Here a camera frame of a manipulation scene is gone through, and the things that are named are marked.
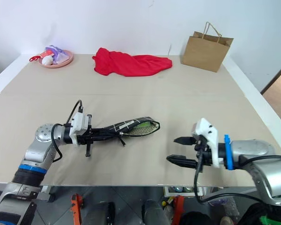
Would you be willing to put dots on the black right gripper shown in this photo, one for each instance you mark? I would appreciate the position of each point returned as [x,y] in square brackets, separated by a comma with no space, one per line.
[204,154]

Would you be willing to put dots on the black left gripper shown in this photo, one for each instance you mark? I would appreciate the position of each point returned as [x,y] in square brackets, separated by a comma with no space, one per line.
[89,137]

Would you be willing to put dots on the black checked pencil pouch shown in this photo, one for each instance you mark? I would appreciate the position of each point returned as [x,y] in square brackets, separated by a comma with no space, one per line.
[124,125]

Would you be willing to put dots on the green highlighter pen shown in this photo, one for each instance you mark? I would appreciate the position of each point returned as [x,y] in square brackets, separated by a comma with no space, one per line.
[145,124]

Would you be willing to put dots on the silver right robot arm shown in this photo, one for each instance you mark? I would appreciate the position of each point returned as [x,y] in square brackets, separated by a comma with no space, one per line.
[260,152]

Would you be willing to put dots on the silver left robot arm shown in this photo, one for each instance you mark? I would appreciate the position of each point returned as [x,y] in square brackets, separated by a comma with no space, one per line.
[37,152]

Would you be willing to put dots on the white box under table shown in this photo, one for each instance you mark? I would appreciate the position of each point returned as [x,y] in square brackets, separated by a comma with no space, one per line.
[183,191]

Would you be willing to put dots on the beige paper table cover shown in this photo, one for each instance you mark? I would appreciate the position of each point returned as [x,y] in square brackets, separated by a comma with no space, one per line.
[142,168]
[131,85]

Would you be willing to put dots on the blue right wrist clip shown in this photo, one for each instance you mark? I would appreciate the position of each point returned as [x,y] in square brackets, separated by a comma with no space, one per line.
[229,152]

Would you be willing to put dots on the orange clamp tool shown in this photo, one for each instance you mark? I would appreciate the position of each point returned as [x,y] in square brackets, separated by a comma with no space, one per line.
[76,208]
[178,208]

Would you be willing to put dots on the red cloth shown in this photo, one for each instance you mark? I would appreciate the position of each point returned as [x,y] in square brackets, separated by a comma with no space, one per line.
[131,64]

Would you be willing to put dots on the light shoe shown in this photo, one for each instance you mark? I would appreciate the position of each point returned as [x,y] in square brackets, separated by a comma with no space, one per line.
[227,220]

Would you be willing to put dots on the pink plate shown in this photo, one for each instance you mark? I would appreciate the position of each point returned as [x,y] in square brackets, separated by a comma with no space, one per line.
[66,61]

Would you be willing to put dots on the white round ball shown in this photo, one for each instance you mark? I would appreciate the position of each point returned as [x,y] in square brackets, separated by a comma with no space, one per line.
[47,61]

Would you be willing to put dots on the brown paper bag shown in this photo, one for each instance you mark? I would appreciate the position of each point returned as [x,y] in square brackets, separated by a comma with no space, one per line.
[203,52]

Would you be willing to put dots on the red tag with loop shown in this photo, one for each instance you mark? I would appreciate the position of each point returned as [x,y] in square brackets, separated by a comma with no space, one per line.
[43,55]

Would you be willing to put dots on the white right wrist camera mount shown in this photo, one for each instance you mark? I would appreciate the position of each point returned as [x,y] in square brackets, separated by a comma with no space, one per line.
[209,136]

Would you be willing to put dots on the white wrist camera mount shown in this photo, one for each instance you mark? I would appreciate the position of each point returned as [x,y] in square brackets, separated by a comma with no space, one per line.
[78,122]
[209,136]

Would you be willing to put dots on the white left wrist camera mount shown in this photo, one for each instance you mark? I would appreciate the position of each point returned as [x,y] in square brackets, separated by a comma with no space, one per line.
[78,122]

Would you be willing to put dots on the grey metal table frame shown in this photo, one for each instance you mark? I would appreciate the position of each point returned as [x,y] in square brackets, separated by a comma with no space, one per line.
[48,193]

